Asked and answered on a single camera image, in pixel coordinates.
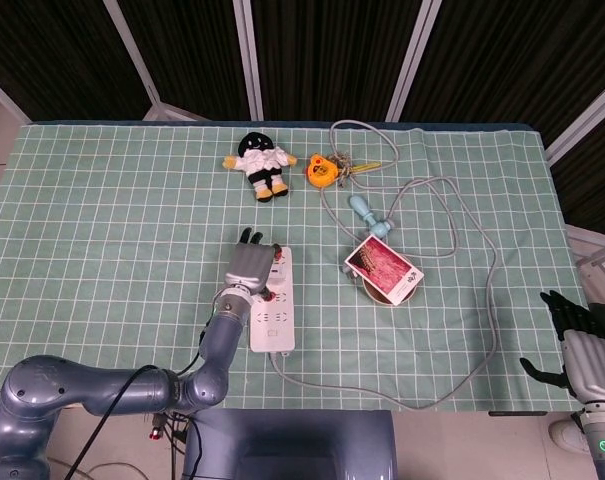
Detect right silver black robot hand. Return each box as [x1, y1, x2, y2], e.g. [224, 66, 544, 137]
[519, 289, 605, 402]

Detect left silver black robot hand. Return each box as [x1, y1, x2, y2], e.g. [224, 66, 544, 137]
[223, 227, 286, 304]

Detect white charger adapter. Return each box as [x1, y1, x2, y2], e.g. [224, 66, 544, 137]
[267, 257, 289, 287]

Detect white power strip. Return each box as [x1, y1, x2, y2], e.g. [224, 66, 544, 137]
[249, 245, 297, 357]

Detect black white plush doll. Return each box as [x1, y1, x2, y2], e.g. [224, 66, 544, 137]
[222, 130, 298, 203]

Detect beige bowl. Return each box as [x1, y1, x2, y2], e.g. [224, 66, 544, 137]
[361, 277, 418, 307]

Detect red picture postcard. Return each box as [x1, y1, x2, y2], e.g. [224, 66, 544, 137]
[344, 235, 426, 306]

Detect green checked tablecloth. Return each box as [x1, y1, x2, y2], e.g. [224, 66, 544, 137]
[0, 121, 591, 414]

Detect blue robot torso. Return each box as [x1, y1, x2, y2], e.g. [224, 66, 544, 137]
[181, 408, 399, 480]

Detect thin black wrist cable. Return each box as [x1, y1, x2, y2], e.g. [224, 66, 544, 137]
[177, 319, 219, 377]

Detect grey power cable with plug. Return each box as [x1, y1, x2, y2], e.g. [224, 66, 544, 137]
[269, 119, 503, 412]

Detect white metal floor frame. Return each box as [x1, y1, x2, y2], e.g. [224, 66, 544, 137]
[564, 224, 605, 306]

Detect light blue handled tool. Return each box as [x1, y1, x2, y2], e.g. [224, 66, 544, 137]
[349, 195, 397, 239]

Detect key bunch with yellow strap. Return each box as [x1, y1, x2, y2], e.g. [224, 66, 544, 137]
[331, 152, 383, 189]

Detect white partition frame post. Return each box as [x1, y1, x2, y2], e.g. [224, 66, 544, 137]
[0, 67, 33, 126]
[545, 74, 605, 166]
[101, 0, 208, 122]
[385, 0, 443, 122]
[231, 0, 264, 121]

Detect thick black cable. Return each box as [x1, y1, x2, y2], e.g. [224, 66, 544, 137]
[61, 364, 159, 480]

